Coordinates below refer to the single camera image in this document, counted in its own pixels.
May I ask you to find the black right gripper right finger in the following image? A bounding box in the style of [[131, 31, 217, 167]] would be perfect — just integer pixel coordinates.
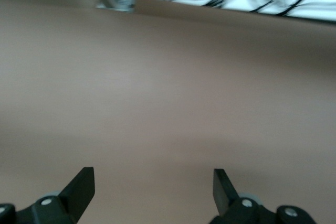
[[209, 168, 279, 224]]

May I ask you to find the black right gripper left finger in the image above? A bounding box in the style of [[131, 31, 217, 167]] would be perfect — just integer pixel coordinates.
[[15, 166, 95, 224]]

